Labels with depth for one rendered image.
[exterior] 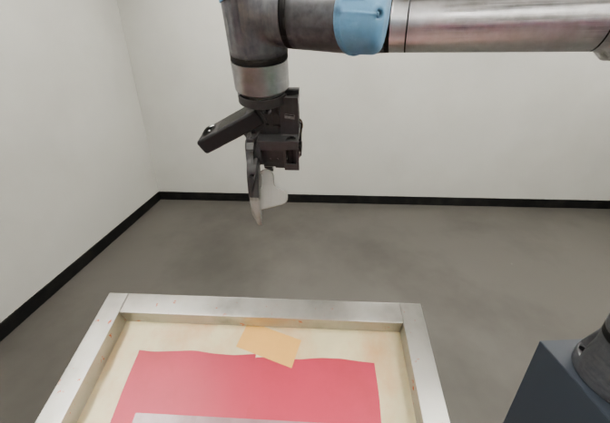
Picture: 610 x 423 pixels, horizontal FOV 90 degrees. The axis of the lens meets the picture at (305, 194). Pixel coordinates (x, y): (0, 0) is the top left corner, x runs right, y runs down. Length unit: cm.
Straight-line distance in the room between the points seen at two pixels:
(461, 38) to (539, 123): 391
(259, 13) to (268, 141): 16
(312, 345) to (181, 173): 373
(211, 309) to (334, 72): 317
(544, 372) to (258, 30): 80
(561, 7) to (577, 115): 410
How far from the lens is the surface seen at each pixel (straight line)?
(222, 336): 62
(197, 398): 60
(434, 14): 47
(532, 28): 49
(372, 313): 59
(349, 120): 362
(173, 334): 65
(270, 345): 60
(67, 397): 65
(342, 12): 35
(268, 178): 48
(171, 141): 409
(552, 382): 84
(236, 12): 40
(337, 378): 58
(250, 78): 41
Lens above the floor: 173
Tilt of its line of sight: 24 degrees down
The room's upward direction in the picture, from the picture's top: straight up
